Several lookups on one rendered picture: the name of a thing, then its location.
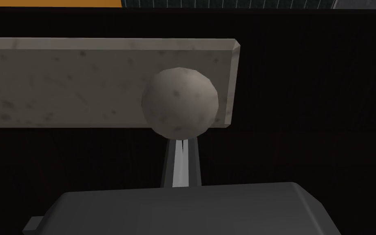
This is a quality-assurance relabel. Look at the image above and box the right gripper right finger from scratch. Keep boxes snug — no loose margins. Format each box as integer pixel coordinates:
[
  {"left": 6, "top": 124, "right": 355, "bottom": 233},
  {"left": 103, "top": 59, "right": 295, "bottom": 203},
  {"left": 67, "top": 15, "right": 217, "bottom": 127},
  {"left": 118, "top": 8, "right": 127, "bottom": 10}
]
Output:
[{"left": 181, "top": 138, "right": 203, "bottom": 187}]

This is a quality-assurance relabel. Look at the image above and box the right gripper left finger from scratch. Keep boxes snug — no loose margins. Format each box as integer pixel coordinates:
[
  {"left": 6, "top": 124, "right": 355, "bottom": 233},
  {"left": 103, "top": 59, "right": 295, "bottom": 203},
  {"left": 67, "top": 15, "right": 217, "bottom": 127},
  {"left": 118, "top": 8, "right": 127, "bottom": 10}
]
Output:
[{"left": 161, "top": 138, "right": 184, "bottom": 188}]

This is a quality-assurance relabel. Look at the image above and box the grey speckled round knob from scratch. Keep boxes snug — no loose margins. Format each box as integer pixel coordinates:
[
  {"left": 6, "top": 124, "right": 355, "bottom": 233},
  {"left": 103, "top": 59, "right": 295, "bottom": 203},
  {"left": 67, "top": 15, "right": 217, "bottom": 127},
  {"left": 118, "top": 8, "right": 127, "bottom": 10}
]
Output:
[{"left": 141, "top": 67, "right": 219, "bottom": 141}]

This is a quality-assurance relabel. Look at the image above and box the grey speckled drawer front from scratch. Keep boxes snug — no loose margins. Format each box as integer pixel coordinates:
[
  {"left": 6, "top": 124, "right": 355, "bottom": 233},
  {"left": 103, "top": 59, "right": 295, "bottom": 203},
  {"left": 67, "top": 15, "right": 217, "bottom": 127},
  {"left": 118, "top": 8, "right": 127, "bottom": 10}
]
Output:
[{"left": 0, "top": 37, "right": 241, "bottom": 129}]

